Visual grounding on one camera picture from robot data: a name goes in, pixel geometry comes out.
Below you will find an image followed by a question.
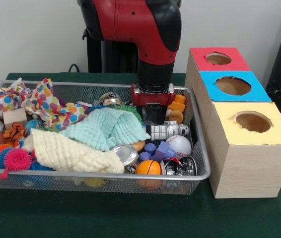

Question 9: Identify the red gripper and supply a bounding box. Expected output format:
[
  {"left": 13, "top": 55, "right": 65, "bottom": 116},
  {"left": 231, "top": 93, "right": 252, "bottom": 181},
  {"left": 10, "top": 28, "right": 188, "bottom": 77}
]
[{"left": 130, "top": 83, "right": 176, "bottom": 123}]

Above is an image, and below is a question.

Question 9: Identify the orange rubber toy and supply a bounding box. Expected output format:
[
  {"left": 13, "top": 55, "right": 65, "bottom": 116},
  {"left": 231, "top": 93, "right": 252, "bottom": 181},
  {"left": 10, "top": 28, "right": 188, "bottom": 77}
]
[{"left": 167, "top": 94, "right": 187, "bottom": 113}]

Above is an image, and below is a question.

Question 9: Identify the clear mesh bin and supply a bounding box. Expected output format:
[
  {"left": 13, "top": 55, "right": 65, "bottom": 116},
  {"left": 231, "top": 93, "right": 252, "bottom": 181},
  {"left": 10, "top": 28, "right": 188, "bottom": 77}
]
[{"left": 0, "top": 79, "right": 211, "bottom": 195}]

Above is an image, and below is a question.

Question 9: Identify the wooden box with three holes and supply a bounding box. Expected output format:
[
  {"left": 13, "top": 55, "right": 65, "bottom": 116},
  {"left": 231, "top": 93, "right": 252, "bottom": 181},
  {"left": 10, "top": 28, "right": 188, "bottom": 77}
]
[{"left": 186, "top": 47, "right": 281, "bottom": 199}]

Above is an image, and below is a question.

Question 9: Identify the green spiky ball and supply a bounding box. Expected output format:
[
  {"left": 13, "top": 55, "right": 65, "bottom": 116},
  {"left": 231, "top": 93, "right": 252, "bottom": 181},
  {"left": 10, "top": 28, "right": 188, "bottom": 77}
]
[{"left": 118, "top": 103, "right": 144, "bottom": 122}]

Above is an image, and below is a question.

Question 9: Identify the white ball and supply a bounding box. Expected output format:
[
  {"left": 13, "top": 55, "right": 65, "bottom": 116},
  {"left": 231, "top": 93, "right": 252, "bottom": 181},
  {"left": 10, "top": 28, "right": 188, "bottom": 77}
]
[{"left": 166, "top": 135, "right": 192, "bottom": 159}]

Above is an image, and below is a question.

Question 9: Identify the silver can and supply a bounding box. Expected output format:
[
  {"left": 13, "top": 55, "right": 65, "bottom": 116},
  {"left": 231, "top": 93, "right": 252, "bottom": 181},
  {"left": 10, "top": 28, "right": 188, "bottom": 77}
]
[{"left": 113, "top": 144, "right": 140, "bottom": 167}]

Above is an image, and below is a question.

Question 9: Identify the mint green cloth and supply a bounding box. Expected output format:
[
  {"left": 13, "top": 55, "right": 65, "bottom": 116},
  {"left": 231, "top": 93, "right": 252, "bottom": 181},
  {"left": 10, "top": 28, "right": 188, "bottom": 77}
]
[{"left": 60, "top": 108, "right": 151, "bottom": 152}]

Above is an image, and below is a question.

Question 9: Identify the small orange basketball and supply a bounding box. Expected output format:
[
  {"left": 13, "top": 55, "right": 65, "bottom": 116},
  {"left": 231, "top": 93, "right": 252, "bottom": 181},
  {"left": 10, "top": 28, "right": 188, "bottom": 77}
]
[{"left": 135, "top": 159, "right": 165, "bottom": 189}]

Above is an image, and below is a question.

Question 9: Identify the cream yellow cloth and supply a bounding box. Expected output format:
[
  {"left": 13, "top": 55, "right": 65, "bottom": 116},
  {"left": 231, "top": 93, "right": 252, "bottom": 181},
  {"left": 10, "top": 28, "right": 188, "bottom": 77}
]
[{"left": 23, "top": 128, "right": 126, "bottom": 174}]

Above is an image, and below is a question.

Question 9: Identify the polka dot cloth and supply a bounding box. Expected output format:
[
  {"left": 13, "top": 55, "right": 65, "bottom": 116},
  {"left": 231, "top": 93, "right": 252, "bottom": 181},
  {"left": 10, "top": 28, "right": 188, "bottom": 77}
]
[{"left": 22, "top": 77, "right": 93, "bottom": 131}]

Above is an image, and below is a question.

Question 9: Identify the pink spiky ball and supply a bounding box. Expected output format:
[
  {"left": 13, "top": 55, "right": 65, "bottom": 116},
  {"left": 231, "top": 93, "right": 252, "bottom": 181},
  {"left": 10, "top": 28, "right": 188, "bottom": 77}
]
[{"left": 0, "top": 147, "right": 33, "bottom": 179}]

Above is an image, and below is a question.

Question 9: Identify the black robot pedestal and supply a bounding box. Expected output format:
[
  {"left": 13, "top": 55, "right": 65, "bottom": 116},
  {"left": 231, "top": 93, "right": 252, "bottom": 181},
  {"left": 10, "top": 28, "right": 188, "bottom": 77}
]
[{"left": 83, "top": 30, "right": 140, "bottom": 74}]

